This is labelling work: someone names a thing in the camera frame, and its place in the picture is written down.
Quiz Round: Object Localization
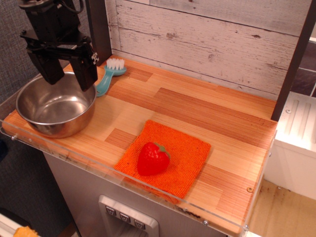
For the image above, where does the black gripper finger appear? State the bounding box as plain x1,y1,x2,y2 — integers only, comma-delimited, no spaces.
69,42,98,91
27,49,64,85

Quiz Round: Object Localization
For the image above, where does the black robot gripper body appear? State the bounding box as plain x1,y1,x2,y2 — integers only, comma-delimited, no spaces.
19,4,91,60

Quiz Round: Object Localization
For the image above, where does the red toy strawberry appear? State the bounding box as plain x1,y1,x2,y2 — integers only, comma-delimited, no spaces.
137,142,171,176

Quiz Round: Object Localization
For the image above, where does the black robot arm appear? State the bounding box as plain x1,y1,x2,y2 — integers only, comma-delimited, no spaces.
18,0,98,91

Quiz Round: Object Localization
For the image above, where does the stainless steel pot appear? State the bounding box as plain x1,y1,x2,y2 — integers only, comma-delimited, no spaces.
16,72,97,138

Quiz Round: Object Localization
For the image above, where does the teal scrubbing brush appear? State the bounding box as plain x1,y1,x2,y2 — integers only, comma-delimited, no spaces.
96,58,126,97

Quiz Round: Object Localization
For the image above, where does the clear acrylic table guard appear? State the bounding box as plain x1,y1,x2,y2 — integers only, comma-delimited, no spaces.
2,113,277,237

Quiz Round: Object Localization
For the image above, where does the orange knitted cloth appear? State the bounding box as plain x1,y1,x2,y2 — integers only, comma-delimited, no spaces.
114,120,211,198

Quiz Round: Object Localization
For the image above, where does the grey toy fridge cabinet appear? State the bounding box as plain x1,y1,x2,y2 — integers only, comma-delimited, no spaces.
44,154,224,237

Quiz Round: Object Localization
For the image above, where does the silver dispenser button panel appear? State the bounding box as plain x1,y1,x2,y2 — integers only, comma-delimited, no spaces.
98,195,159,237

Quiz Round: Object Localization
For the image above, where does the yellow object at corner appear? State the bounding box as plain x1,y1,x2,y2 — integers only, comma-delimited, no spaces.
13,226,39,237

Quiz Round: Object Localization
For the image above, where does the white toy sink unit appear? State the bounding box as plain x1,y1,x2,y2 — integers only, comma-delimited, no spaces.
264,92,316,199

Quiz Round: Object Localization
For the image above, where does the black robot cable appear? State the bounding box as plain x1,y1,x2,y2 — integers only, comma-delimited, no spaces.
53,0,85,14

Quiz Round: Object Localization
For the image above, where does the dark left shelf post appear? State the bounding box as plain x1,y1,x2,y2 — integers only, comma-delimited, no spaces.
85,0,112,66

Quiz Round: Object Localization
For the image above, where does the dark shelf post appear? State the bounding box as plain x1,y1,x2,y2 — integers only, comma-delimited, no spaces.
271,0,316,121
85,0,112,66

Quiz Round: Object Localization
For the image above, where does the dark right shelf post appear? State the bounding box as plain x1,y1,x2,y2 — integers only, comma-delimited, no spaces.
271,0,316,121

